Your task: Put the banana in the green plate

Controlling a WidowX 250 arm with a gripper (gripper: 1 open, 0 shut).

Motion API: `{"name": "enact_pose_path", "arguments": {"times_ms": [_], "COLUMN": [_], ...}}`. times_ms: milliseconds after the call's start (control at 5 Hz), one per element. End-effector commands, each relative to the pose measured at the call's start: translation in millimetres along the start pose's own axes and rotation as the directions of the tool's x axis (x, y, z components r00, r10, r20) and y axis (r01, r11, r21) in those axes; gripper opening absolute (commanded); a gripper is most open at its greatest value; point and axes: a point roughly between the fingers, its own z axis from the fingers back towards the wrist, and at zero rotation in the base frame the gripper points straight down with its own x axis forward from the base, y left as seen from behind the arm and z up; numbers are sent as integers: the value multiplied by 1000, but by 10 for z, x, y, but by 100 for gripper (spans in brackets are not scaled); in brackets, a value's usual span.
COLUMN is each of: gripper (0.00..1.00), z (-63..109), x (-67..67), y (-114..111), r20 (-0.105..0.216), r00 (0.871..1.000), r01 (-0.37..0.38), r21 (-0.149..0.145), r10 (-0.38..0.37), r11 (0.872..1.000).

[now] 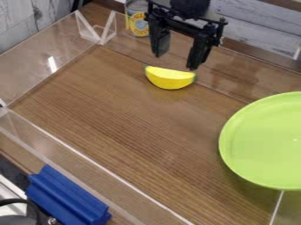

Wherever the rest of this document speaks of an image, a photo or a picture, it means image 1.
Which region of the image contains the yellow toy banana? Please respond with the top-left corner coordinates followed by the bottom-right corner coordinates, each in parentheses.
top-left (145, 66), bottom-right (197, 90)

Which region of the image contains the green plastic plate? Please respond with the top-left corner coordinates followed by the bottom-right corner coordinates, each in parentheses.
top-left (218, 91), bottom-right (301, 191)

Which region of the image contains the clear acrylic wall panel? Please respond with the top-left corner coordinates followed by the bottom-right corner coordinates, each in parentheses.
top-left (0, 99), bottom-right (193, 225)

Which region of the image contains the clear acrylic triangle bracket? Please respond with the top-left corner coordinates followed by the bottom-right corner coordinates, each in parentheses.
top-left (74, 11), bottom-right (117, 46)

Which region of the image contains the blue plastic block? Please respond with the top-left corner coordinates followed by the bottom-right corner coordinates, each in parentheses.
top-left (26, 164), bottom-right (111, 225)

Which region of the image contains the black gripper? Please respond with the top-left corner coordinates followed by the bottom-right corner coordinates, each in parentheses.
top-left (148, 0), bottom-right (229, 70)

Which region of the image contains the black cable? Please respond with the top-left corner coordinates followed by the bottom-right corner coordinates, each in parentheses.
top-left (0, 198), bottom-right (41, 225)

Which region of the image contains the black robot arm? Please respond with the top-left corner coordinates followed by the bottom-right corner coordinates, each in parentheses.
top-left (145, 0), bottom-right (229, 70)

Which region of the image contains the yellow labelled tin can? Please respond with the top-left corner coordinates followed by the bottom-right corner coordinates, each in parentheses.
top-left (125, 0), bottom-right (150, 38)

